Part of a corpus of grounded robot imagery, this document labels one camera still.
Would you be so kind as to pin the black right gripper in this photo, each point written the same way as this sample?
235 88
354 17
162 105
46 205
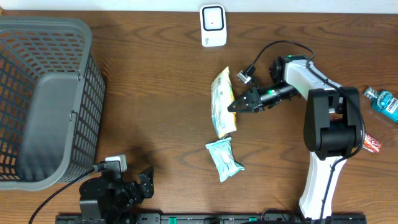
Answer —
250 106

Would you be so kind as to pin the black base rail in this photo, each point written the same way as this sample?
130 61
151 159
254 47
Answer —
268 217

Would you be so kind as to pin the yellow snack bag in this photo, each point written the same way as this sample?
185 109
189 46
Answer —
224 122

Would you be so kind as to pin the teal mouthwash bottle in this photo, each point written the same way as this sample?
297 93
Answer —
383 102

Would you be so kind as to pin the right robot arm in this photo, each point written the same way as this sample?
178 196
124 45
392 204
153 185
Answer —
333 128

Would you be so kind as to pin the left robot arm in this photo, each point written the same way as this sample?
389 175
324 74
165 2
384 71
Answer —
108 198

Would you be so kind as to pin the white barcode scanner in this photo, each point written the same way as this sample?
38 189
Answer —
213 25

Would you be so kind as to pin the light teal snack packet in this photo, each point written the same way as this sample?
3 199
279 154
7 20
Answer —
222 155

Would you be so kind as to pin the gray plastic basket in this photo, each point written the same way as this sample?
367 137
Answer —
52 98

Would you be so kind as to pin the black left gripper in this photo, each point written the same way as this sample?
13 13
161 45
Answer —
146 184

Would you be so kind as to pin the red chocolate bar wrapper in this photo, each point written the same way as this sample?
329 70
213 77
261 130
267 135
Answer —
372 144

